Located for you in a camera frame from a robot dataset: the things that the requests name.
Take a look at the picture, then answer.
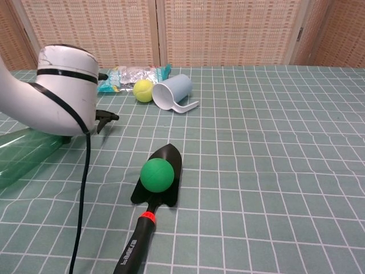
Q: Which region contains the green transparent spray bottle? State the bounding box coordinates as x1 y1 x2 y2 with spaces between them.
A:
0 110 120 189

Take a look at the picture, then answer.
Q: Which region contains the teal and silver snack bag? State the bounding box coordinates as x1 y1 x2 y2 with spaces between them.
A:
96 64 172 94

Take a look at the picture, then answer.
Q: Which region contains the yellow tennis ball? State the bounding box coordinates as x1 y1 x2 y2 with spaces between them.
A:
133 79 155 103

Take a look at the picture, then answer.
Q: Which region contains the bamboo folding screen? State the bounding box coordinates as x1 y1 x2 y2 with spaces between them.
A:
0 0 365 75

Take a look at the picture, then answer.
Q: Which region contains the green rubber ball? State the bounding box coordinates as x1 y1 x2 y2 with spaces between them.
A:
139 158 175 194

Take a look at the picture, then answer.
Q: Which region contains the black garden trowel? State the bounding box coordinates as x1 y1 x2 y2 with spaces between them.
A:
113 144 183 274

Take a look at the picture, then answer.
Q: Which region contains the green checked tablecloth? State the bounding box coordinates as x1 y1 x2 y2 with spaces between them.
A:
0 65 365 274

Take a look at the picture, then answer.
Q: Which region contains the light blue handled cup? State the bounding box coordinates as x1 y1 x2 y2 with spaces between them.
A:
152 73 200 114

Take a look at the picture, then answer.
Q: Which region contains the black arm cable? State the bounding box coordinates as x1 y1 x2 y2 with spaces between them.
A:
28 82 92 274

